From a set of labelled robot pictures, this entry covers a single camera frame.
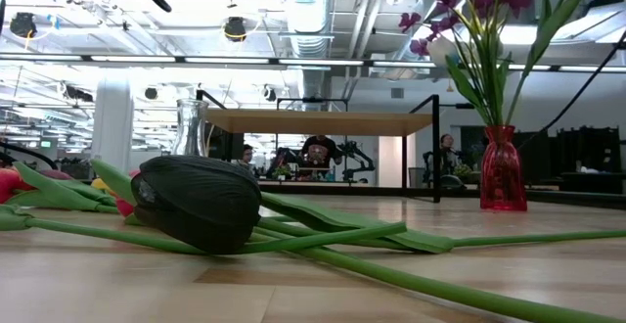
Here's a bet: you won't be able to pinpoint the red glass vase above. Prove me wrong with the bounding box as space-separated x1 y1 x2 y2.
479 125 528 212

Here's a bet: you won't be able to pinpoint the yellow and red tulip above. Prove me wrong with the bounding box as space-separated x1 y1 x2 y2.
90 159 143 211

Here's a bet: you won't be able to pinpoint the wooden shelf with black legs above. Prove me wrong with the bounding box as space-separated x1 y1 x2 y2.
195 89 442 205

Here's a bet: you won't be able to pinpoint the person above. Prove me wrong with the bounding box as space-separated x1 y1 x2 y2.
298 134 339 181
436 133 460 180
234 143 256 173

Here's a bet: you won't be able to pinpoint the clear glass vase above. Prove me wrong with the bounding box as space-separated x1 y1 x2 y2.
170 98 210 158

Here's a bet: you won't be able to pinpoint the black partition panels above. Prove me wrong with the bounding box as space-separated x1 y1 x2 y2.
555 125 623 195

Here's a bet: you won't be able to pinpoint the orange tulip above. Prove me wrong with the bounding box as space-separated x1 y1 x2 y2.
0 167 118 214

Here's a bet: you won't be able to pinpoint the black aluminium table frame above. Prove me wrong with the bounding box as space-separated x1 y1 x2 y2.
256 179 626 211

